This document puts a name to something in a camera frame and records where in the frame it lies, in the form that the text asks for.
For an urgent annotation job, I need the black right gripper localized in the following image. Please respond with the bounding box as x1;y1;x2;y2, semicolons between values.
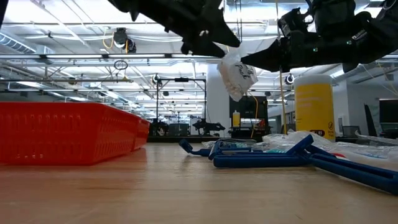
241;30;364;73

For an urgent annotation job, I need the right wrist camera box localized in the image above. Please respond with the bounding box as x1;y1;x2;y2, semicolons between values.
277;8;312;37

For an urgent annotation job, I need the silver ceiling air duct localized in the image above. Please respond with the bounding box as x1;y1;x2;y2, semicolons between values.
0;32;37;54

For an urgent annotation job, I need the large red plastic basket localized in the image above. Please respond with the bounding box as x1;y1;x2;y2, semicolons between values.
0;101;141;166

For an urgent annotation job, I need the dark computer monitor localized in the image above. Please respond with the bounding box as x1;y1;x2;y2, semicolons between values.
378;98;398;131

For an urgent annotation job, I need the black table edge rail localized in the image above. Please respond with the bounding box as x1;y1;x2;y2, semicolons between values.
146;136;295;144

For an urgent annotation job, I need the clear bag with handwriting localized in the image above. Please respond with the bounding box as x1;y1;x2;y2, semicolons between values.
216;43;259;103

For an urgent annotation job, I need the long overhead light bar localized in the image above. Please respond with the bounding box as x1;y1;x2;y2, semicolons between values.
0;53;398;60

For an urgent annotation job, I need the yellow disinfecting wipes canister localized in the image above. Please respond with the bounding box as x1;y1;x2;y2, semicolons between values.
293;73;337;143

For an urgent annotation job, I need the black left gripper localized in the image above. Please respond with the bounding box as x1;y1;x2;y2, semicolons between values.
107;0;241;58

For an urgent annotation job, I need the small red plastic basket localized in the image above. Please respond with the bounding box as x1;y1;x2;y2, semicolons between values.
132;117;151;152

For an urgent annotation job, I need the black mesh bin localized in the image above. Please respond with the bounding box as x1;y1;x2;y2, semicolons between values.
341;125;361;139

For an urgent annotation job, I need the yellow vertical cord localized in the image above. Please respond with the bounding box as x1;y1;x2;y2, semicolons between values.
279;70;287;135

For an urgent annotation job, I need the white building column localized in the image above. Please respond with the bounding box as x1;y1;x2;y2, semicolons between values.
206;63;231;138

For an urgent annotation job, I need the black hanging cable loop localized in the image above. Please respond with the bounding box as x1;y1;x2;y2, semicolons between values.
113;59;129;71

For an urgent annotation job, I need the black ceiling cable reel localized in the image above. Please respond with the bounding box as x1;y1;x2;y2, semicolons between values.
112;27;137;54

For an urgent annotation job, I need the clear plastic toiletry packet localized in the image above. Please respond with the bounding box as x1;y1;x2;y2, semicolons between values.
201;138;259;150
262;129;343;153
354;129;398;147

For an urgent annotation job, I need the blue razor handle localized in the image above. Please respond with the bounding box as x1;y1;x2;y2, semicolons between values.
212;154;312;169

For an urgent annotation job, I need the white red toiletry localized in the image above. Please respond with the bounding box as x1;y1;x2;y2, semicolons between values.
331;146;398;172

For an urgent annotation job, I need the yellow hanging cable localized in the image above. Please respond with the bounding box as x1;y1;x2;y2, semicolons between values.
248;93;259;138

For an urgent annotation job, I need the black background cabinet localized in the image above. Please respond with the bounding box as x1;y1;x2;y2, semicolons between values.
229;95;269;138

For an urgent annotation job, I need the black background frame rig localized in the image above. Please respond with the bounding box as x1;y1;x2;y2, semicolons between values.
155;77;208;138

